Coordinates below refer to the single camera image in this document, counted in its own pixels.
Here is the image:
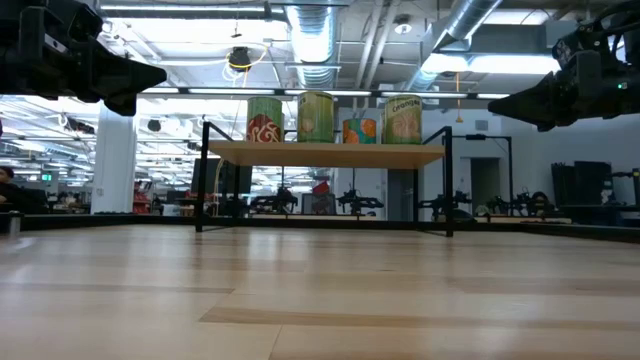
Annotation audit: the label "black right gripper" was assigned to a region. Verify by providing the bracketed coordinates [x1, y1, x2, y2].
[488, 9, 640, 133]

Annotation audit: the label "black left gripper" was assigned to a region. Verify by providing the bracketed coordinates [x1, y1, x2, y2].
[22, 0, 168, 117]

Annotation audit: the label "green oranges label can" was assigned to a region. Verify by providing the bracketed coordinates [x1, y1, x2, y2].
[383, 94, 424, 146]

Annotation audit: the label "green and red label can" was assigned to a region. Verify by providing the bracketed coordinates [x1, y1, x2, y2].
[245, 96, 285, 143]

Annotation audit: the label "small teal orange label can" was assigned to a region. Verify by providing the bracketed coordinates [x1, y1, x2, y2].
[341, 117, 378, 145]

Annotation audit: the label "wooden shelf with black legs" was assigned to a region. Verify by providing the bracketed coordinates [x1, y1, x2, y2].
[194, 121, 456, 239]

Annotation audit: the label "white square pillar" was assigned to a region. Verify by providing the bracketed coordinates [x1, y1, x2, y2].
[91, 102, 138, 215]

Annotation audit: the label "black storage cabinets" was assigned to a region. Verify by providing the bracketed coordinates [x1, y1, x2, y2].
[550, 160, 615, 209]

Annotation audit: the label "long hanging light bar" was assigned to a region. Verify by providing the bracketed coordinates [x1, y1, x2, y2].
[139, 85, 511, 100]

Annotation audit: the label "person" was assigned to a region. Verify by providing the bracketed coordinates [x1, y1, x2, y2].
[0, 166, 32, 215]

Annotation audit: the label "silver ventilation duct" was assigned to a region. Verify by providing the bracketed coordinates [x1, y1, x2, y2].
[403, 0, 504, 94]
[285, 0, 342, 91]

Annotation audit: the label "black ceiling cable reel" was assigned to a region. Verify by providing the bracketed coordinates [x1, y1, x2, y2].
[227, 45, 254, 72]

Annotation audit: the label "black metal table frame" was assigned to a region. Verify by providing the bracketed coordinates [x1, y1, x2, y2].
[0, 212, 640, 245]

